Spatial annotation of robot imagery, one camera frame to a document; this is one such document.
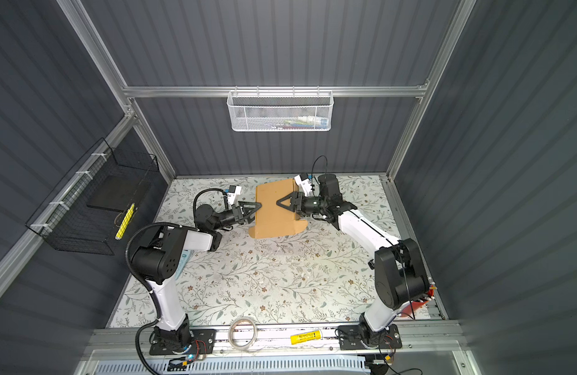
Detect brown cardboard box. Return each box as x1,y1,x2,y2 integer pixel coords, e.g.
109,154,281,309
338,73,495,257
249,179,308,239

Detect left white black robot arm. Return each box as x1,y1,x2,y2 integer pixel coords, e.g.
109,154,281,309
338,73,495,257
124,201,262,352

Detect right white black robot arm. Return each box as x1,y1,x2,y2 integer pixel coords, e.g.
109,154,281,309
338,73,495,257
276,173,434,348

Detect teal calculator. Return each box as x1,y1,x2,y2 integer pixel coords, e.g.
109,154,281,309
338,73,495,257
174,249,193,279

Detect markers in white basket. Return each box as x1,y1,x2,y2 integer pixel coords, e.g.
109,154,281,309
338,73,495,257
266,116,331,131

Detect yellow striped marker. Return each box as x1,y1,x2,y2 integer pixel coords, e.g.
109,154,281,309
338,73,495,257
114,203,136,241

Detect black flat pad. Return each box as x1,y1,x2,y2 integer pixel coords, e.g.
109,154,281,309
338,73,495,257
87,176,151,213

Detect red pencil cup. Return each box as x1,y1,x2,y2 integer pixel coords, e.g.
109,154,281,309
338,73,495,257
411,293,435,311

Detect clear tape roll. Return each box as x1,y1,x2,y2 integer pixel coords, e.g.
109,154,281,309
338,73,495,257
227,317,259,352

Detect yellow label tag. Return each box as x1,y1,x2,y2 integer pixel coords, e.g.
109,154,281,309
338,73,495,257
290,330,322,345

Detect white vented strip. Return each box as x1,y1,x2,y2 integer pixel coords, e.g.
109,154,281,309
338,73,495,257
93,355,371,375

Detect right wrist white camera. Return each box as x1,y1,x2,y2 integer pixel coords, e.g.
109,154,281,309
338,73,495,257
294,173,314,197

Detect black corrugated cable conduit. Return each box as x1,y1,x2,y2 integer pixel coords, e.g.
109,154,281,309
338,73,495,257
123,187,231,375

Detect white wire mesh basket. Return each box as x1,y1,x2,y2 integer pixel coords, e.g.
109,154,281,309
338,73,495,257
227,91,335,132

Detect black wire basket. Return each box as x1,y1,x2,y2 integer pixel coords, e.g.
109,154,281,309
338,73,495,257
26,138,160,256

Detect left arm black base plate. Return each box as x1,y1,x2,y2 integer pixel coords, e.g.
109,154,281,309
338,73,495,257
149,327,216,356

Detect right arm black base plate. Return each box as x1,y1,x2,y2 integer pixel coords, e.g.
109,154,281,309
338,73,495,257
335,324,402,351

